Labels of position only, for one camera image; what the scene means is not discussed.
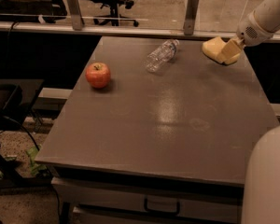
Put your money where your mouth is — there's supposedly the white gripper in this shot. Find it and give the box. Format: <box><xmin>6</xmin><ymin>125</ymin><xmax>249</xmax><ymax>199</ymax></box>
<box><xmin>220</xmin><ymin>13</ymin><xmax>265</xmax><ymax>64</ymax></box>

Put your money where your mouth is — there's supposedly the yellow sponge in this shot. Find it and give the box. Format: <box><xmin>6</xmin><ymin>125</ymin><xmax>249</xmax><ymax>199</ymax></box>
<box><xmin>202</xmin><ymin>36</ymin><xmax>227</xmax><ymax>64</ymax></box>

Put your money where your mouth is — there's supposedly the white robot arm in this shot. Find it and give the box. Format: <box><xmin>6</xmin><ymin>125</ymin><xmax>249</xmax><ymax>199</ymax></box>
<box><xmin>221</xmin><ymin>0</ymin><xmax>280</xmax><ymax>224</ymax></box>

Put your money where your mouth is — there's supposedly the red apple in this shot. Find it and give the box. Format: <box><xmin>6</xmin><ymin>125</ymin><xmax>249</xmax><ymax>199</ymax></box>
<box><xmin>85</xmin><ymin>63</ymin><xmax>111</xmax><ymax>89</ymax></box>

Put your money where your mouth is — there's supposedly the clear plastic water bottle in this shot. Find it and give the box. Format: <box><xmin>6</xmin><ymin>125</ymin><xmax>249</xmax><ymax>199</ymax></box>
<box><xmin>144</xmin><ymin>39</ymin><xmax>179</xmax><ymax>73</ymax></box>

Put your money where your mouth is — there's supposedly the glass barrier panel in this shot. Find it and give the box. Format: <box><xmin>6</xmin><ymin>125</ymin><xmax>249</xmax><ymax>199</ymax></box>
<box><xmin>0</xmin><ymin>0</ymin><xmax>280</xmax><ymax>35</ymax></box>

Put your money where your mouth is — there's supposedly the grey drawer cabinet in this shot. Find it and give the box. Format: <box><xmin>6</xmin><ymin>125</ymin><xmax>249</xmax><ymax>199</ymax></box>
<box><xmin>52</xmin><ymin>168</ymin><xmax>244</xmax><ymax>224</ymax></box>

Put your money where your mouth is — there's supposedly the green crumpled bag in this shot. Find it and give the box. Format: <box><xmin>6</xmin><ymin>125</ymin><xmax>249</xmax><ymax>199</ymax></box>
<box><xmin>26</xmin><ymin>147</ymin><xmax>49</xmax><ymax>177</ymax></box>

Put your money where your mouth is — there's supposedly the black side stand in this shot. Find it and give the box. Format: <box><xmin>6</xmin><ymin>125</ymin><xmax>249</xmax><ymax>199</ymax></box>
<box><xmin>0</xmin><ymin>79</ymin><xmax>46</xmax><ymax>189</ymax></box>

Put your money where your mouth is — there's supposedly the middle metal glass bracket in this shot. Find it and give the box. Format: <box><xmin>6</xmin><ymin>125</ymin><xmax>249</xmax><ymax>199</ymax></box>
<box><xmin>183</xmin><ymin>0</ymin><xmax>200</xmax><ymax>35</ymax></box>

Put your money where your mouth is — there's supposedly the metal glass bracket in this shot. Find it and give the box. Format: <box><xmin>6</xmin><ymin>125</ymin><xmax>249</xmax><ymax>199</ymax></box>
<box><xmin>66</xmin><ymin>0</ymin><xmax>84</xmax><ymax>31</ymax></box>
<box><xmin>183</xmin><ymin>0</ymin><xmax>200</xmax><ymax>35</ymax></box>

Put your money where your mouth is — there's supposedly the left metal glass bracket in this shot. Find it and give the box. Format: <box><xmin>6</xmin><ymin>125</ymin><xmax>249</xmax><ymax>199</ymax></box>
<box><xmin>66</xmin><ymin>0</ymin><xmax>84</xmax><ymax>31</ymax></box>

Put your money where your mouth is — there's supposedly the black drawer handle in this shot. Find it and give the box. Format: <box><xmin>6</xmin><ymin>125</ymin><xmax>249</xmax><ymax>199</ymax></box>
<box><xmin>144</xmin><ymin>197</ymin><xmax>180</xmax><ymax>216</ymax></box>

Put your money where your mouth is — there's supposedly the black floor cable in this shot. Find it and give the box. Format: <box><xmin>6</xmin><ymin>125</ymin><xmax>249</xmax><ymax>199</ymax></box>
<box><xmin>0</xmin><ymin>115</ymin><xmax>62</xmax><ymax>224</ymax></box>

